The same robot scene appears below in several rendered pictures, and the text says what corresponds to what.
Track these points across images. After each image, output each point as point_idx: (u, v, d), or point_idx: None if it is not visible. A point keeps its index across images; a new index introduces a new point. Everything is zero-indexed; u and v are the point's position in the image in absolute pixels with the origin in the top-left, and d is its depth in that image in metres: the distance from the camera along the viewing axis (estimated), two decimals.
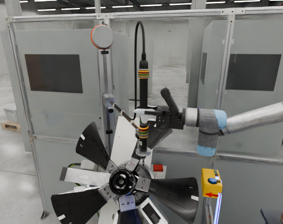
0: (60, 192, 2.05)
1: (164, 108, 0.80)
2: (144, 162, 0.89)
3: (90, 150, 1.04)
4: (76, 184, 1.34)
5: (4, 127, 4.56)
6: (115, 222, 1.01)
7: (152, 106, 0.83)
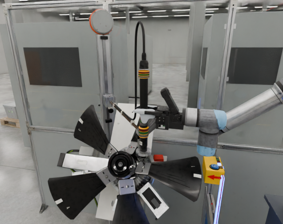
0: None
1: (164, 108, 0.80)
2: (143, 160, 0.90)
3: (88, 134, 1.01)
4: None
5: (3, 123, 4.53)
6: (114, 207, 0.98)
7: (152, 106, 0.83)
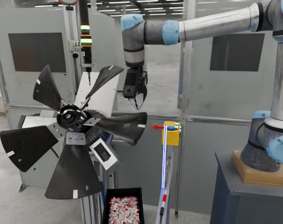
0: (37, 163, 2.05)
1: None
2: (89, 78, 0.87)
3: (45, 93, 1.04)
4: None
5: None
6: None
7: None
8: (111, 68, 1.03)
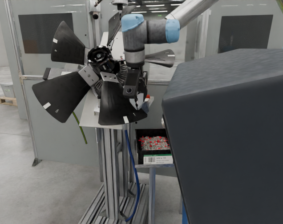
0: (51, 136, 2.07)
1: None
2: (119, 17, 0.89)
3: (114, 24, 1.06)
4: None
5: (0, 102, 4.58)
6: (95, 108, 1.03)
7: None
8: (170, 56, 0.92)
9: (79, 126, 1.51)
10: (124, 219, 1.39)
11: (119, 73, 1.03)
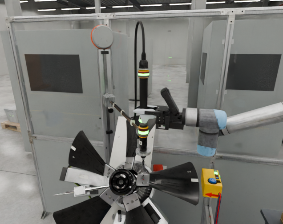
0: (60, 192, 2.05)
1: (164, 108, 0.80)
2: (142, 161, 0.90)
3: (133, 132, 1.04)
4: (76, 184, 1.34)
5: (4, 127, 4.56)
6: (115, 222, 1.01)
7: (152, 106, 0.83)
8: (193, 181, 0.90)
9: None
10: None
11: None
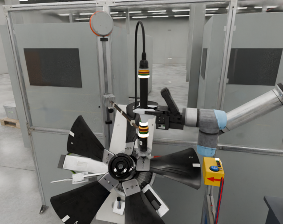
0: (59, 185, 2.03)
1: (164, 108, 0.80)
2: (143, 159, 0.90)
3: (133, 118, 1.02)
4: (74, 174, 1.31)
5: (3, 124, 4.54)
6: (114, 209, 0.98)
7: (152, 106, 0.83)
8: (195, 166, 0.88)
9: None
10: None
11: None
